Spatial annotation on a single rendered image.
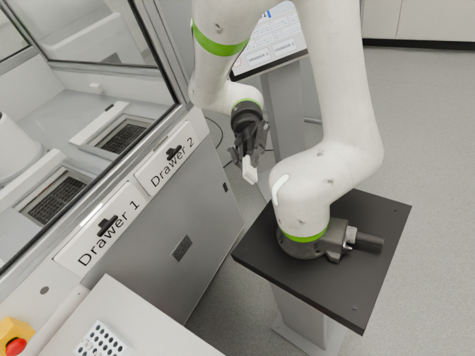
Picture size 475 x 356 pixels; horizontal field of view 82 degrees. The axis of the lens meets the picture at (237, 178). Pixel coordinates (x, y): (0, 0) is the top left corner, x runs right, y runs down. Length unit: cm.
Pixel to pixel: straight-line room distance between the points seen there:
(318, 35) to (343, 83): 10
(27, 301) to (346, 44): 94
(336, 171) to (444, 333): 113
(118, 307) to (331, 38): 84
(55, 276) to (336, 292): 73
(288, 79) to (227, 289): 114
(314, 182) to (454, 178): 158
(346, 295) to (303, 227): 18
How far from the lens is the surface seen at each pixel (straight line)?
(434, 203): 193
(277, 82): 133
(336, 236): 71
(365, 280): 73
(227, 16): 48
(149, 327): 84
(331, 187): 59
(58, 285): 95
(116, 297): 93
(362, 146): 64
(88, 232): 90
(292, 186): 56
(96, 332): 88
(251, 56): 116
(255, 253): 77
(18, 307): 93
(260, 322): 154
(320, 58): 58
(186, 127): 104
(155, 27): 96
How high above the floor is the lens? 148
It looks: 46 degrees down
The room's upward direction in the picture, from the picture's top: 19 degrees counter-clockwise
